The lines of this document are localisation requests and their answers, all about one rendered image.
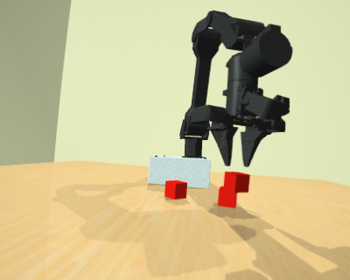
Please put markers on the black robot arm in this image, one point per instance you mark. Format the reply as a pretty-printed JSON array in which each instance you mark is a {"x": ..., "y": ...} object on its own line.
[{"x": 264, "y": 49}]

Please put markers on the red cube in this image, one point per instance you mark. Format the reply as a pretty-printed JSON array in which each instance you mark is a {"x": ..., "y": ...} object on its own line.
[
  {"x": 226, "y": 198},
  {"x": 236, "y": 182},
  {"x": 175, "y": 189}
]

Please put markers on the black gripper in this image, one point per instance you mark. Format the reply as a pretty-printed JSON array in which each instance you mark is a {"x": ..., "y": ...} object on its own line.
[{"x": 224, "y": 119}]

